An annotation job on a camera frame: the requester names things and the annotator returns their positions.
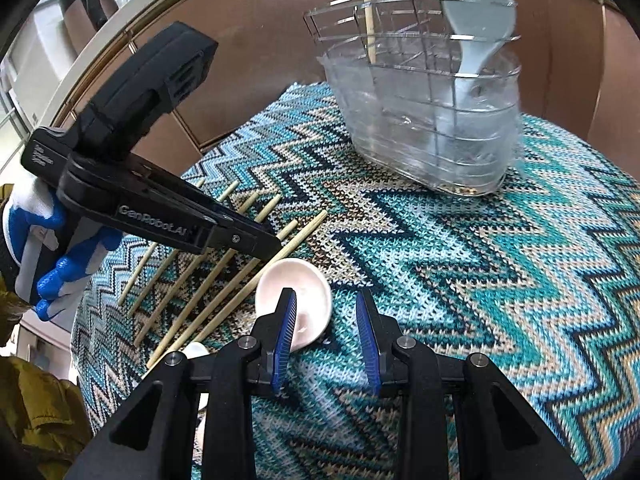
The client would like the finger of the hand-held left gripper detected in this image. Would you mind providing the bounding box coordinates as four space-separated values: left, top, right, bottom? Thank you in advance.
199 219 284 264
127 156 282 247

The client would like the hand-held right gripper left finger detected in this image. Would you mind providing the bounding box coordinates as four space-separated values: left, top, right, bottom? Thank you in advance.
62 287 301 480

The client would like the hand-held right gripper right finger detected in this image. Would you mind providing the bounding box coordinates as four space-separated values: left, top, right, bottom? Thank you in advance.
355 288 586 480

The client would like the group of wooden chopsticks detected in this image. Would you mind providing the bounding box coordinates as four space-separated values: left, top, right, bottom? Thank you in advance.
119 177 329 368

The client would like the single bamboo chopstick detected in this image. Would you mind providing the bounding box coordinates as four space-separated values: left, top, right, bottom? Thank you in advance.
359 0 379 66

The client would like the pale blue plastic spoon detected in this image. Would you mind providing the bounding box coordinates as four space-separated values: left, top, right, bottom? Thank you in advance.
442 0 517 111

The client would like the person's left hand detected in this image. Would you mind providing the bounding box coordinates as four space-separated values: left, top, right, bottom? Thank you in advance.
0 176 124 323

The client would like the white kitchen countertop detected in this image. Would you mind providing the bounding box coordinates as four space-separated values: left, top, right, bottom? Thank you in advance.
30 0 211 131

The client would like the white foam box with lid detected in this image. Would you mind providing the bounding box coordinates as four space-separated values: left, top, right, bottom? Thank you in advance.
9 10 77 127

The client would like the teal zigzag knit mat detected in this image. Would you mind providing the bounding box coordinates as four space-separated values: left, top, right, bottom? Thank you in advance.
70 80 640 480

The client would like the brown base cabinet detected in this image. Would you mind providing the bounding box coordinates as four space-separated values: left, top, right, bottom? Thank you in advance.
60 0 640 161

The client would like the olive green jacket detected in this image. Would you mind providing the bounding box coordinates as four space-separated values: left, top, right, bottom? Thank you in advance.
0 182 94 480

